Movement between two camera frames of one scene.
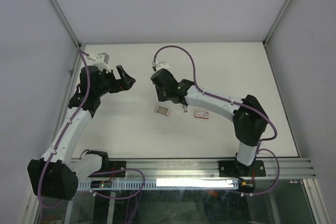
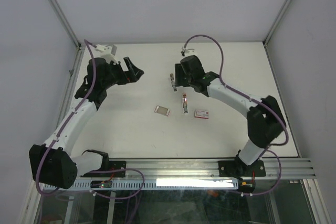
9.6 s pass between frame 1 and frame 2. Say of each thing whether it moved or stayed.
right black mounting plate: stayed
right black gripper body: moved
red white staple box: stayed
